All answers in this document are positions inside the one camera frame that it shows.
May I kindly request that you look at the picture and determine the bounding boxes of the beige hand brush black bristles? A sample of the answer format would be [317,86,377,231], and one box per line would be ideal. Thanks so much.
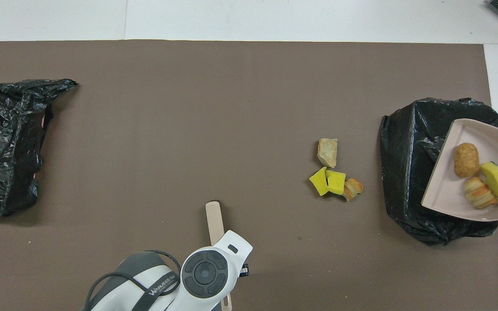
[205,201,233,311]

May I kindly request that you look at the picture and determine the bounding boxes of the yellow green sponge piece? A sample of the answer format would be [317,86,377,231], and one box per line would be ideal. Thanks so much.
[309,167,329,197]
[325,169,347,196]
[479,161,498,200]

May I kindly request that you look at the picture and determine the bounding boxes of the toy croissant half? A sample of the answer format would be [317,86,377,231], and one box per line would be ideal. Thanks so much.
[464,176,498,210]
[342,178,365,202]

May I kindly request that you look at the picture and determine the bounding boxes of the beige toy bread chunk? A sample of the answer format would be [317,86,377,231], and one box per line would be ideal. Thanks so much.
[317,138,338,168]

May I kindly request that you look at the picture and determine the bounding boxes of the beige plastic dustpan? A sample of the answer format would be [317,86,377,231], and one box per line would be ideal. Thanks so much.
[421,118,498,222]

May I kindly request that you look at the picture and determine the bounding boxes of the brown toy bread roll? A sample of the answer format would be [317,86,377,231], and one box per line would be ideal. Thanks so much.
[453,143,481,178]

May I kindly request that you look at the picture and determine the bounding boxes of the brown paper table mat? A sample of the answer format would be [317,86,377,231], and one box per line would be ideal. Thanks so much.
[0,40,498,311]

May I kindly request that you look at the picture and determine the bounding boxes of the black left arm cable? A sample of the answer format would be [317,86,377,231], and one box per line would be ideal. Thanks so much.
[83,250,182,311]

